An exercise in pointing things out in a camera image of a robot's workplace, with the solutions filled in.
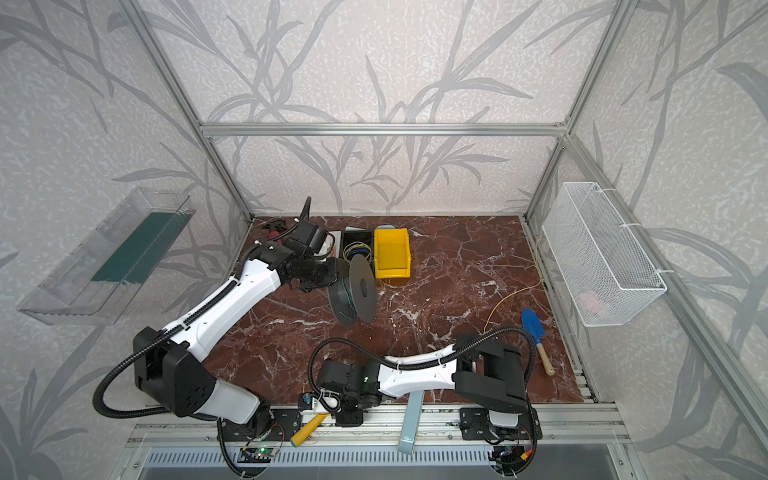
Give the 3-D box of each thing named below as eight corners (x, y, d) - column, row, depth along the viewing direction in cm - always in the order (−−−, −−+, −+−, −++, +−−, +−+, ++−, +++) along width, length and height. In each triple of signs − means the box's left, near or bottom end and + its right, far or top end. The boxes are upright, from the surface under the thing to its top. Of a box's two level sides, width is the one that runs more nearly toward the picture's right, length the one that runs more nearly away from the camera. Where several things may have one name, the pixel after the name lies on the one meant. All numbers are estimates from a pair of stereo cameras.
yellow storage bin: (373, 281, 104) (371, 268, 98) (376, 241, 115) (374, 228, 109) (410, 281, 104) (410, 268, 98) (409, 241, 115) (410, 228, 109)
